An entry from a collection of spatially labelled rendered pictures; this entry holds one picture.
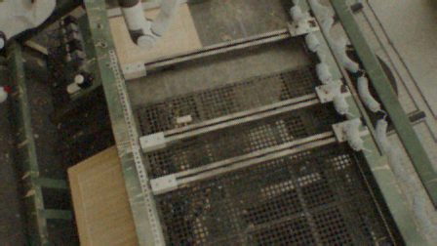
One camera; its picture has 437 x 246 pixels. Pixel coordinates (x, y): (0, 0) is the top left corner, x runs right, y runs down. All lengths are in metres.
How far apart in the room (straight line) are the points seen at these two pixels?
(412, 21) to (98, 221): 6.38
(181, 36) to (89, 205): 1.14
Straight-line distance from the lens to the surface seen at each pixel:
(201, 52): 2.42
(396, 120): 2.84
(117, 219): 2.44
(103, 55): 2.46
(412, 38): 7.61
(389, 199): 2.27
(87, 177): 2.62
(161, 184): 2.08
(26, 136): 2.72
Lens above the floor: 1.95
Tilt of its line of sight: 18 degrees down
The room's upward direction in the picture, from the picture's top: 64 degrees clockwise
